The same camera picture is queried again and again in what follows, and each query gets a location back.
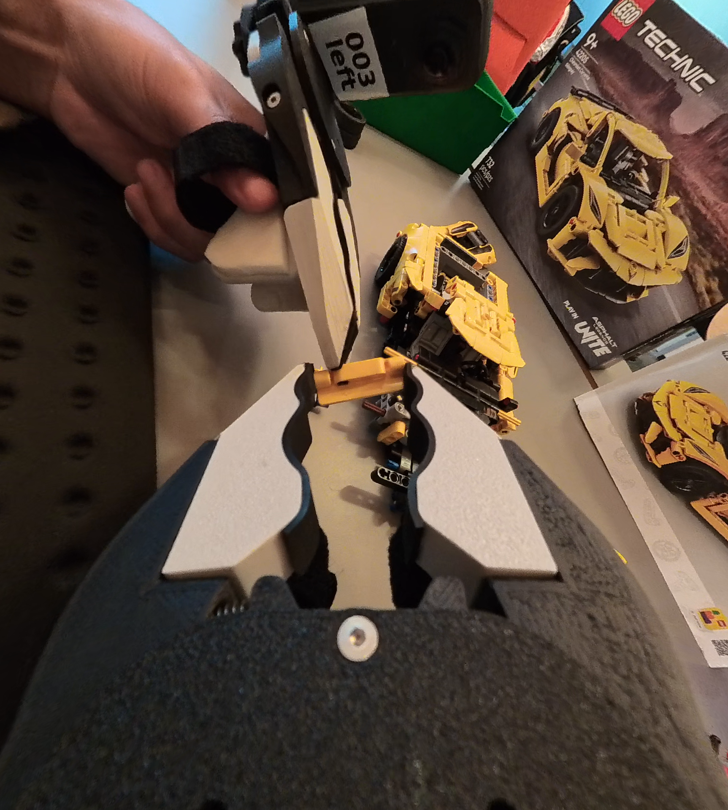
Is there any toy car box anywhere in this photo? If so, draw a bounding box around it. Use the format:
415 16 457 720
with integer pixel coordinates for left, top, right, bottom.
470 0 728 371

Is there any dark dimpled mat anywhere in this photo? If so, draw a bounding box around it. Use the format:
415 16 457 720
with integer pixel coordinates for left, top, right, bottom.
0 120 157 760

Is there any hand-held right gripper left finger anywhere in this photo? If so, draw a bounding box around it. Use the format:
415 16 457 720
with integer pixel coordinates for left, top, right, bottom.
161 362 317 600

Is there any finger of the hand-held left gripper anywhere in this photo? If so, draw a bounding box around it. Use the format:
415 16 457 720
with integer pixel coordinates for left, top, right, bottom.
337 151 363 369
283 113 358 369

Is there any green plastic bin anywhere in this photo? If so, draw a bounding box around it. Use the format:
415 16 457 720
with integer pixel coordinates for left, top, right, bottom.
354 70 517 175

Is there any yellow and black brick assembly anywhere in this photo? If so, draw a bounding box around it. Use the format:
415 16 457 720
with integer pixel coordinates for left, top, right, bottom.
312 356 417 510

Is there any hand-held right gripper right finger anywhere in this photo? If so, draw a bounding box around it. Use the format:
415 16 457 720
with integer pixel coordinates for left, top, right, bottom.
405 366 561 600

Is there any grey desk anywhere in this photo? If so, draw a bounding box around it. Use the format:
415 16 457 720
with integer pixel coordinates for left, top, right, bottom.
149 123 728 810

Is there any yellow toy brick car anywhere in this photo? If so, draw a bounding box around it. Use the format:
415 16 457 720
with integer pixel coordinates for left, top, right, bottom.
375 221 526 434

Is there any person's left hand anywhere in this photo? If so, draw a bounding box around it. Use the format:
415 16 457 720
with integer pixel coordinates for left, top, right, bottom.
0 0 279 263

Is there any red box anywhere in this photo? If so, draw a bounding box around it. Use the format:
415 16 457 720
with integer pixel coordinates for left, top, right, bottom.
487 0 570 96

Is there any instruction booklet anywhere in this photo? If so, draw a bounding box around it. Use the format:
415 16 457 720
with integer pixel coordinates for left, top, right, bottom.
576 278 728 668

